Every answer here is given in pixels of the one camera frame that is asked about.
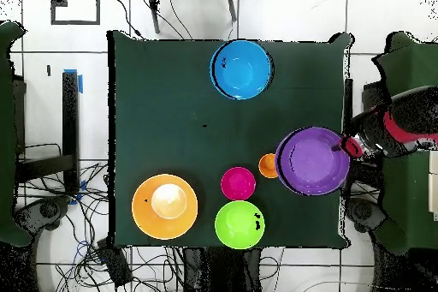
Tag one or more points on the green cloth side table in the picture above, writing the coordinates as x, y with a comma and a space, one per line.
7, 134
410, 185

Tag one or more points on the orange cup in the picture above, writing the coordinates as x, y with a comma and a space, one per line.
267, 166

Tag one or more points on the large blue bowl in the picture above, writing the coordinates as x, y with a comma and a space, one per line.
241, 69

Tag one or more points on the large yellow bowl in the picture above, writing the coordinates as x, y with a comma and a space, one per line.
143, 213

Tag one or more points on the black stand bar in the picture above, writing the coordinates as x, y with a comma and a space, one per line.
71, 117

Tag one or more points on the dark grey chair with knob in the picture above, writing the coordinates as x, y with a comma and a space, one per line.
49, 209

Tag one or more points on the pink red bowl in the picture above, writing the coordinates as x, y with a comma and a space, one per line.
237, 184

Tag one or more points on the green bowl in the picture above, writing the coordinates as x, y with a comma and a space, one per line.
236, 225

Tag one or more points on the purple bowl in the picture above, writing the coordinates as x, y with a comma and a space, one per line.
311, 165

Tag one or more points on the black power box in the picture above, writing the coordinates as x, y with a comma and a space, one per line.
114, 264

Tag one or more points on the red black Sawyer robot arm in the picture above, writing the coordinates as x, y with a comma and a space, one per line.
403, 120

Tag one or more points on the dark green tablecloth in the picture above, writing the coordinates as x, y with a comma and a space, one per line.
171, 117

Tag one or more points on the black equipment stand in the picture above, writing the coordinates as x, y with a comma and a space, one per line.
371, 95

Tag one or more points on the white boxes stack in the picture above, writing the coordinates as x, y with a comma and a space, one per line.
434, 182

